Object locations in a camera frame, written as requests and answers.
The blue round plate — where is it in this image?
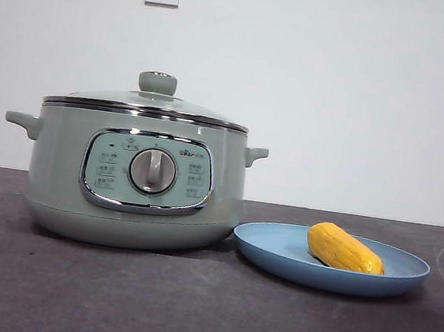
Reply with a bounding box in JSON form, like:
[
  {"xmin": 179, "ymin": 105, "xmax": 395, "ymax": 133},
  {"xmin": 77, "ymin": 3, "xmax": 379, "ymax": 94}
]
[{"xmin": 226, "ymin": 215, "xmax": 435, "ymax": 305}]

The pale green electric steamer pot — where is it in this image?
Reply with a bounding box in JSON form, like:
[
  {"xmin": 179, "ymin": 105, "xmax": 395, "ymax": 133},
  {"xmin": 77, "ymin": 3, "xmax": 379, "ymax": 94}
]
[{"xmin": 0, "ymin": 93, "xmax": 273, "ymax": 266}]

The glass lid with green knob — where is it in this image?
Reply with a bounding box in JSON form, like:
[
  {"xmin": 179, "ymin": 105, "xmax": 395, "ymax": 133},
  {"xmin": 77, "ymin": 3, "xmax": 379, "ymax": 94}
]
[{"xmin": 42, "ymin": 57, "xmax": 255, "ymax": 132}]

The yellow corn cob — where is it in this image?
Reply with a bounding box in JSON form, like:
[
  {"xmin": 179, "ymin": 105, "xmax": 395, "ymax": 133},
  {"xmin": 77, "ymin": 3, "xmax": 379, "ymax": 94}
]
[{"xmin": 302, "ymin": 219, "xmax": 391, "ymax": 277}]

